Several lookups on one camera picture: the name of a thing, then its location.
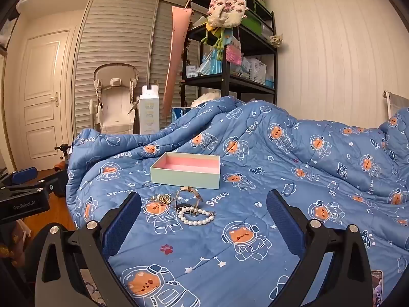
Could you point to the white fluffy cloth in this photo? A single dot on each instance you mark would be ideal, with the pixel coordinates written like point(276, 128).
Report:
point(206, 99)

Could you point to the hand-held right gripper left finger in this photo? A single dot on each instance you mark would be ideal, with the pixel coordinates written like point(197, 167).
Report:
point(121, 227)

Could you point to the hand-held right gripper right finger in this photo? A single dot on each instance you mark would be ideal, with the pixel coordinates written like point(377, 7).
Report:
point(284, 227)

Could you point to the green bag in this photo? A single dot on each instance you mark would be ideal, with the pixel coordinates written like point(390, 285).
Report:
point(254, 19)

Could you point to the cream crochet bag pink flowers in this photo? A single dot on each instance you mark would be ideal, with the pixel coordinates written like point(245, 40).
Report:
point(225, 9)

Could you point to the black and orange toy scooter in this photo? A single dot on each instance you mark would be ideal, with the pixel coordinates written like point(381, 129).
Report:
point(60, 169)

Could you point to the green crochet frog pouch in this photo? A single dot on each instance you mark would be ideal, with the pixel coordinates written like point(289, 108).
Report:
point(217, 35)

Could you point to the blue astronaut bear printed blanket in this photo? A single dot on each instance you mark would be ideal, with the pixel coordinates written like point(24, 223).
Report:
point(287, 172)

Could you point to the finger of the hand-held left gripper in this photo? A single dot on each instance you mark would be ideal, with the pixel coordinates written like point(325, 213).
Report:
point(25, 174)

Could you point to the white plastic basket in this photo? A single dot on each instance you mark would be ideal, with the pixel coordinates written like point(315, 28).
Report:
point(257, 70)

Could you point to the small pink crochet pouch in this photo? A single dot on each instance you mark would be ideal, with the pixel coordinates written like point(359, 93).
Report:
point(234, 53)

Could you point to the dried flower bunch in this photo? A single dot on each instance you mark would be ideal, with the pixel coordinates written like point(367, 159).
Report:
point(275, 40)

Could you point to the pile of blue packets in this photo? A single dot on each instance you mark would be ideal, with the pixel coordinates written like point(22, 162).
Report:
point(207, 65)

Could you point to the black metal shelf rack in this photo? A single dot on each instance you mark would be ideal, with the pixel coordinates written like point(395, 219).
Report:
point(225, 70)

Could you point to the white louvered wardrobe doors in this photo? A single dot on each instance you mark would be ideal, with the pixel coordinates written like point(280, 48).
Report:
point(118, 28)

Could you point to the gold snowflake brooch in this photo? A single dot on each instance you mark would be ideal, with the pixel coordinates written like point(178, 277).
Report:
point(166, 199)

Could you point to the white panelled door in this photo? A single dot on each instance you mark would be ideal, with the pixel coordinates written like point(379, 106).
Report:
point(43, 102)

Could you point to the white baby high chair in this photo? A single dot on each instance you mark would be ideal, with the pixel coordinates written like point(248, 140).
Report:
point(115, 102)

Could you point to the pink hanging strip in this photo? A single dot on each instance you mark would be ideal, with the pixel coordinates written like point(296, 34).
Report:
point(175, 57)

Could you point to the smartphone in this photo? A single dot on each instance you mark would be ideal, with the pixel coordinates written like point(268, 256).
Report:
point(377, 287)

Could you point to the tall white carton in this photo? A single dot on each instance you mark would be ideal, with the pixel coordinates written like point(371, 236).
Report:
point(149, 112)

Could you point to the pale green box pink inside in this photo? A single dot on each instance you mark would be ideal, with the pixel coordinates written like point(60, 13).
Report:
point(185, 176)

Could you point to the blue printed box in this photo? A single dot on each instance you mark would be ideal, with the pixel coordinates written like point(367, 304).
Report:
point(180, 113)

